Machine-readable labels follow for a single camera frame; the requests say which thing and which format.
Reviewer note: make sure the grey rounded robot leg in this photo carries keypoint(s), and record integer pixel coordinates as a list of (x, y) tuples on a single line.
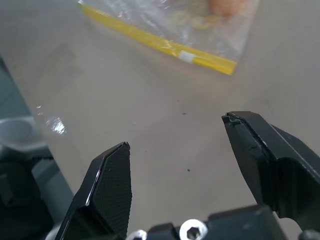
[(15, 132)]

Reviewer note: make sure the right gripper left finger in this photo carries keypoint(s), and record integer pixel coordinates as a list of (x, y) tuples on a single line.
[(110, 190)]

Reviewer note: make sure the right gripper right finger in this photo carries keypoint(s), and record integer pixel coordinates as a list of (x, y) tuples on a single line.
[(282, 160)]

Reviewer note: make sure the clear yellow-strip zip bag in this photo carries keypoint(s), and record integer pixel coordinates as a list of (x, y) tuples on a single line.
[(212, 42)]

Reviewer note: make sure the plain golden bread bun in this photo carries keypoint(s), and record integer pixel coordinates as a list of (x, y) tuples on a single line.
[(225, 6)]

